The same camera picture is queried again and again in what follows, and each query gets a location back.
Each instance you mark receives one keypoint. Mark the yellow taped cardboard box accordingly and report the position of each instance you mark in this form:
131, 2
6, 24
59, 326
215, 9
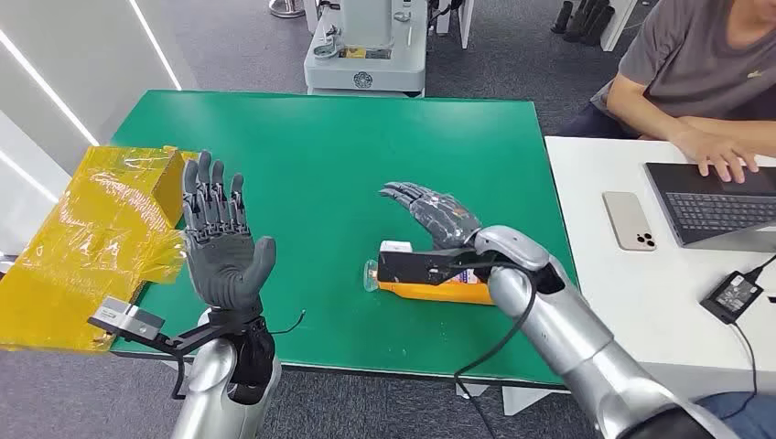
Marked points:
91, 242

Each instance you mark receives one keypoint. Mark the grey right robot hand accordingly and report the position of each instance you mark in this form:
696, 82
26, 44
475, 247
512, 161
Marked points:
445, 221

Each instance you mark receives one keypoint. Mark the black cylinder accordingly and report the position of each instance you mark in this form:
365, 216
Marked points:
562, 17
600, 24
579, 21

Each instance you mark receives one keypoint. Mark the blue denim leg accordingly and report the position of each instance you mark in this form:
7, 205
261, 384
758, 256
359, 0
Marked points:
745, 418

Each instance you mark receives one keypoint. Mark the white desk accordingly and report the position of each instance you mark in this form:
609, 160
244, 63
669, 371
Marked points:
648, 297

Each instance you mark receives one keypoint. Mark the person's right hand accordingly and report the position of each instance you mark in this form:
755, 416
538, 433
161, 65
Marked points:
712, 151

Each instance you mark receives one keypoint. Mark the dark grey laptop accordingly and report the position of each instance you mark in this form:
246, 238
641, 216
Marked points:
715, 209

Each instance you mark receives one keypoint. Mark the black power adapter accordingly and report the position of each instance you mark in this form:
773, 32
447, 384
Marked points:
732, 295

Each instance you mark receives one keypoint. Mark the person's right forearm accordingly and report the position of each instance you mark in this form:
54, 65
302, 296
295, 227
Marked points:
642, 115

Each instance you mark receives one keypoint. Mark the orange detergent bottle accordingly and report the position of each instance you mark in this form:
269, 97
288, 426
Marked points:
436, 293

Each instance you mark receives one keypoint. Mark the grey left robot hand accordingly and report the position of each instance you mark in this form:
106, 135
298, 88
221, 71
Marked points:
221, 266

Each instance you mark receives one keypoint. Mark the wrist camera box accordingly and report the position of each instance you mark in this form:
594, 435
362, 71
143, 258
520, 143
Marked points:
130, 318
412, 266

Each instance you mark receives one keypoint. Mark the beige smartphone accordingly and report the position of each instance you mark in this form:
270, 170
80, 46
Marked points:
627, 218

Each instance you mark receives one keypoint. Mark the green table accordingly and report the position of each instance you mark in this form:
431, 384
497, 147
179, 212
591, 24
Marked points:
339, 151

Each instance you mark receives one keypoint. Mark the white furniture panel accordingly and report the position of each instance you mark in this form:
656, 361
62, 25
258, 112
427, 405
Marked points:
465, 21
618, 21

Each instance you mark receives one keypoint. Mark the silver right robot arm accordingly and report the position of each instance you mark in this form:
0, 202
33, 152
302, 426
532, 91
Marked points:
570, 339

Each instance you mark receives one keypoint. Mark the chrome chair base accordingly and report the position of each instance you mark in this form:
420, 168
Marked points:
286, 7

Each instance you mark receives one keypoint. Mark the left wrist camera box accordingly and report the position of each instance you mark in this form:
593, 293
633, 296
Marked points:
130, 318

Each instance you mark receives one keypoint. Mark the white robot base machine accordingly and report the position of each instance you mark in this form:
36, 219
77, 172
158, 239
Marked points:
364, 60

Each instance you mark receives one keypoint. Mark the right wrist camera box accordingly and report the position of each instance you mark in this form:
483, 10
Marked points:
412, 266

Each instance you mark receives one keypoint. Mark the person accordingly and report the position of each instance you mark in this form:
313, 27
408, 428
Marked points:
685, 60

